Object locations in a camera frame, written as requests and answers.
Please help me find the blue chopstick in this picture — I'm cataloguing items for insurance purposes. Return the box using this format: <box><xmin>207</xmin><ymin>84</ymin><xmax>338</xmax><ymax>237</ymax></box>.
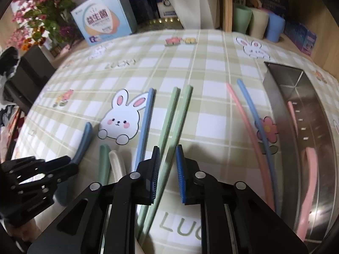
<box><xmin>237</xmin><ymin>79</ymin><xmax>281</xmax><ymax>215</ymax></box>
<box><xmin>136</xmin><ymin>88</ymin><xmax>155</xmax><ymax>170</ymax></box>

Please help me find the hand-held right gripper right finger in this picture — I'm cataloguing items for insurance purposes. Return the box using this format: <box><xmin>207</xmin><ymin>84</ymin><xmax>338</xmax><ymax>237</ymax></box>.
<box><xmin>176</xmin><ymin>145</ymin><xmax>309</xmax><ymax>254</ymax></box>

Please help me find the blue spoon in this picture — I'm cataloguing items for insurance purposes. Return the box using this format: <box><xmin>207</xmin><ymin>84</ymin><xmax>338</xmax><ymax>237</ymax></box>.
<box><xmin>54</xmin><ymin>122</ymin><xmax>93</xmax><ymax>206</ymax></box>

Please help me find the dark gold-trimmed tray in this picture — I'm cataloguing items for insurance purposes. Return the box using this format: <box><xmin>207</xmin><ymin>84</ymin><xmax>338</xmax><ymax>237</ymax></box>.
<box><xmin>138</xmin><ymin>18</ymin><xmax>184</xmax><ymax>30</ymax></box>

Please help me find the black block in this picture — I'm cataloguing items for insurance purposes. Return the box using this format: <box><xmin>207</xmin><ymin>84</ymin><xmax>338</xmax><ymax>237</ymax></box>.
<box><xmin>0</xmin><ymin>46</ymin><xmax>57</xmax><ymax>115</ymax></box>

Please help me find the beige cup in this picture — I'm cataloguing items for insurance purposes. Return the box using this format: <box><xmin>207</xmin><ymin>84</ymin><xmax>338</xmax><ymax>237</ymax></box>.
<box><xmin>249</xmin><ymin>8</ymin><xmax>269</xmax><ymax>39</ymax></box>

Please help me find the artificial flower arrangement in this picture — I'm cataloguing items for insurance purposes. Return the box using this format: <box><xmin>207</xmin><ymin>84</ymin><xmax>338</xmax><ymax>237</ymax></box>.
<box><xmin>7</xmin><ymin>0</ymin><xmax>88</xmax><ymax>52</ymax></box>

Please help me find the green spoon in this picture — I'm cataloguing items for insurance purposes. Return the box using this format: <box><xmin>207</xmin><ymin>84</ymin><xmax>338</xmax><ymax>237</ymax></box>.
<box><xmin>99</xmin><ymin>144</ymin><xmax>112</xmax><ymax>186</ymax></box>

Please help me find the stainless steel tray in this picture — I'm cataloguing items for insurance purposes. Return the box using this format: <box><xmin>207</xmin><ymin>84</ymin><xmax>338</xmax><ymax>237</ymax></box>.
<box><xmin>263</xmin><ymin>61</ymin><xmax>339</xmax><ymax>244</ymax></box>

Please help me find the pink spoon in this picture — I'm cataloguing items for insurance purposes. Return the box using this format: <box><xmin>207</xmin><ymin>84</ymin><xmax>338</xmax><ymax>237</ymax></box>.
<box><xmin>297</xmin><ymin>147</ymin><xmax>318</xmax><ymax>240</ymax></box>

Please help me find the beige spoon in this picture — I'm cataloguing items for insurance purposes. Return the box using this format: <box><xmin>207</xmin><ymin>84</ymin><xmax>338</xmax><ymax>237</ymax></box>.
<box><xmin>108</xmin><ymin>150</ymin><xmax>128</xmax><ymax>183</ymax></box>

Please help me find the small blue white box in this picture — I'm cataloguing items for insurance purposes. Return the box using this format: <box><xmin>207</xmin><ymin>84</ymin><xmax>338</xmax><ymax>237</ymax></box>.
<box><xmin>156</xmin><ymin>0</ymin><xmax>176</xmax><ymax>19</ymax></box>

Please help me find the green cup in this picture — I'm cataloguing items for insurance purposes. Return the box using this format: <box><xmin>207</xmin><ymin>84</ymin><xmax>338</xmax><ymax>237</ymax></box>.
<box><xmin>233</xmin><ymin>5</ymin><xmax>252</xmax><ymax>35</ymax></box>

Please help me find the dark blue vase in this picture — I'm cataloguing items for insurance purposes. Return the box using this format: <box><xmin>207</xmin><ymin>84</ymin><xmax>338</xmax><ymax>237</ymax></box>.
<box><xmin>128</xmin><ymin>0</ymin><xmax>157</xmax><ymax>24</ymax></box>

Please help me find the blue and white carton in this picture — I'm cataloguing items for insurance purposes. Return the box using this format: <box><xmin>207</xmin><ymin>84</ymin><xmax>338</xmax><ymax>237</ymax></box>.
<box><xmin>70</xmin><ymin>0</ymin><xmax>138</xmax><ymax>45</ymax></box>

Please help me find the blue printed box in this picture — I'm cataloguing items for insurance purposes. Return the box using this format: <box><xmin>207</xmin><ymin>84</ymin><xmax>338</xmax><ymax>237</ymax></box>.
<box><xmin>285</xmin><ymin>21</ymin><xmax>317</xmax><ymax>56</ymax></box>

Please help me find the blue cup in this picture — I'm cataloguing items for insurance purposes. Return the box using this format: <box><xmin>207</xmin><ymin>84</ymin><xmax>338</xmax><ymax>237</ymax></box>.
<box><xmin>266</xmin><ymin>12</ymin><xmax>286</xmax><ymax>43</ymax></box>

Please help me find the green chopstick pair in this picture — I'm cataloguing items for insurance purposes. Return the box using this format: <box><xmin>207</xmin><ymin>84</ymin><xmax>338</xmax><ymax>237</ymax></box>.
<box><xmin>139</xmin><ymin>85</ymin><xmax>193</xmax><ymax>245</ymax></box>

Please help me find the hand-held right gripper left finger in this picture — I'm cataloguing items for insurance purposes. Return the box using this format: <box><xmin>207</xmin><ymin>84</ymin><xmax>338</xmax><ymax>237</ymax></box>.
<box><xmin>26</xmin><ymin>145</ymin><xmax>162</xmax><ymax>254</ymax></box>

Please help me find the plaid rabbit print tablecloth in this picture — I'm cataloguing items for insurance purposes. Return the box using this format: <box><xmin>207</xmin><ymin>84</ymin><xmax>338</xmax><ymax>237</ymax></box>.
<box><xmin>11</xmin><ymin>28</ymin><xmax>339</xmax><ymax>254</ymax></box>

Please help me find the wooden post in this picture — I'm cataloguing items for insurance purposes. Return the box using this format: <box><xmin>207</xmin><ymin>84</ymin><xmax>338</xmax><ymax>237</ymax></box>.
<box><xmin>222</xmin><ymin>0</ymin><xmax>233</xmax><ymax>32</ymax></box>

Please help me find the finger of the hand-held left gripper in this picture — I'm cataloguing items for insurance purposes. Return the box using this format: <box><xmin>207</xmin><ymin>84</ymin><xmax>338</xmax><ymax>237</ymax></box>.
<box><xmin>8</xmin><ymin>156</ymin><xmax>79</xmax><ymax>225</ymax></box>
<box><xmin>0</xmin><ymin>157</ymin><xmax>46</xmax><ymax>184</ymax></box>

